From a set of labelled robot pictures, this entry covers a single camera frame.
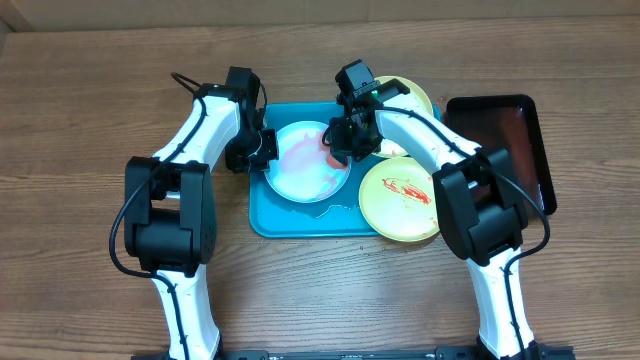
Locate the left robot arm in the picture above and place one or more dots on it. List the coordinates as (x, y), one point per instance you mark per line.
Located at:
(166, 228)

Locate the yellow-green plate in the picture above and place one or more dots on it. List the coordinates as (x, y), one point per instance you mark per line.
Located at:
(396, 198)
(389, 149)

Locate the orange green sponge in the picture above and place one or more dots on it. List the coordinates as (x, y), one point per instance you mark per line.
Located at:
(335, 164)

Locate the teal plastic tray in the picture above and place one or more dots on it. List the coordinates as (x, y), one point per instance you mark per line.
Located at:
(338, 216)

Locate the light blue plate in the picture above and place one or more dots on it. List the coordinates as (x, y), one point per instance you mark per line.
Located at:
(301, 173)

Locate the black rectangular tray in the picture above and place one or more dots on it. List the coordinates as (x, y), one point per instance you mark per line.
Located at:
(510, 122)

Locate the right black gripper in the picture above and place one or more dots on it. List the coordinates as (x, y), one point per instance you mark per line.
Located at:
(347, 146)

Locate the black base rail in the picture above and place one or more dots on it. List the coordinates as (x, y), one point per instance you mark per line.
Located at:
(350, 355)

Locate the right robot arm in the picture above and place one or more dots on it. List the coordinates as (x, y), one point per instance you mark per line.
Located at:
(480, 207)

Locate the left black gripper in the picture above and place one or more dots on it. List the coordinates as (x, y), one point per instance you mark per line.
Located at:
(235, 163)

